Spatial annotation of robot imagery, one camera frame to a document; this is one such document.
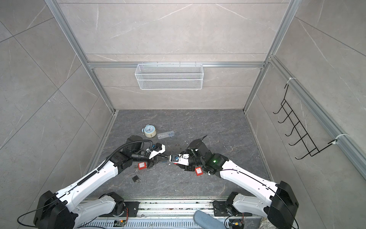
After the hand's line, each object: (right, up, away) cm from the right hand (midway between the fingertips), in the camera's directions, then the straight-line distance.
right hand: (178, 156), depth 75 cm
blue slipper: (+13, -30, -7) cm, 34 cm away
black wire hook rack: (+60, +20, -3) cm, 63 cm away
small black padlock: (-26, -16, +8) cm, 32 cm away
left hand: (-6, +2, -1) cm, 7 cm away
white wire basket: (-8, +51, +25) cm, 58 cm away
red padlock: (+12, -11, +10) cm, 19 cm away
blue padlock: (-7, -2, -4) cm, 9 cm away
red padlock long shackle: (-24, -9, +12) cm, 28 cm away
